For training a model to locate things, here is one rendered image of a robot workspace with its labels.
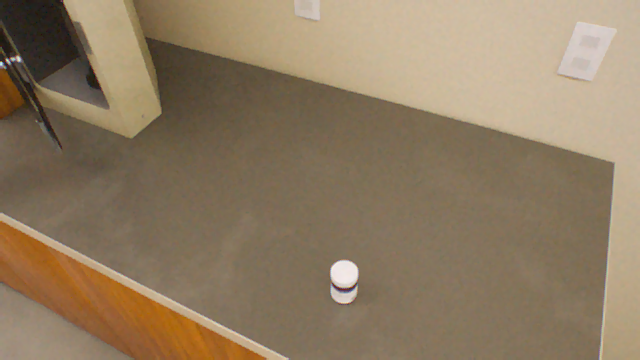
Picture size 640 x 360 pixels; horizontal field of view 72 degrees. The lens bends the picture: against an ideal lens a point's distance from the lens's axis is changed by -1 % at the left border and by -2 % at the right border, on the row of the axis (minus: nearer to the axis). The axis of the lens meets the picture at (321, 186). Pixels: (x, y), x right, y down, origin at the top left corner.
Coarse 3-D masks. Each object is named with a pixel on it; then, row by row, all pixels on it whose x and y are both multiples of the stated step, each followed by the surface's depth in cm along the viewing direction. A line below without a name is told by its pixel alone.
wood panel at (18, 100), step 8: (0, 72) 110; (0, 80) 111; (8, 80) 112; (0, 88) 111; (8, 88) 113; (16, 88) 115; (0, 96) 112; (8, 96) 114; (16, 96) 116; (0, 104) 112; (8, 104) 114; (16, 104) 116; (0, 112) 113; (8, 112) 115
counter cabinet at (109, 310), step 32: (0, 224) 111; (0, 256) 142; (32, 256) 119; (64, 256) 103; (32, 288) 155; (64, 288) 128; (96, 288) 109; (128, 288) 96; (96, 320) 139; (128, 320) 117; (160, 320) 101; (192, 320) 90; (128, 352) 152; (160, 352) 126; (192, 352) 108; (224, 352) 95
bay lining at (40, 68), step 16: (0, 0) 97; (16, 0) 100; (32, 0) 103; (0, 16) 98; (16, 16) 101; (32, 16) 104; (48, 16) 108; (16, 32) 102; (32, 32) 105; (48, 32) 109; (64, 32) 113; (16, 48) 104; (32, 48) 107; (48, 48) 110; (64, 48) 114; (32, 64) 108; (48, 64) 112; (64, 64) 116
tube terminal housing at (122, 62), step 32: (64, 0) 83; (96, 0) 87; (128, 0) 102; (96, 32) 89; (128, 32) 96; (96, 64) 93; (128, 64) 99; (64, 96) 108; (128, 96) 102; (128, 128) 105
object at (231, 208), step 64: (192, 64) 129; (0, 128) 111; (64, 128) 110; (192, 128) 109; (256, 128) 109; (320, 128) 108; (384, 128) 108; (448, 128) 107; (0, 192) 96; (64, 192) 95; (128, 192) 95; (192, 192) 95; (256, 192) 94; (320, 192) 94; (384, 192) 93; (448, 192) 93; (512, 192) 93; (576, 192) 92; (128, 256) 84; (192, 256) 83; (256, 256) 83; (320, 256) 83; (384, 256) 83; (448, 256) 82; (512, 256) 82; (576, 256) 81; (256, 320) 74; (320, 320) 74; (384, 320) 74; (448, 320) 74; (512, 320) 73; (576, 320) 73
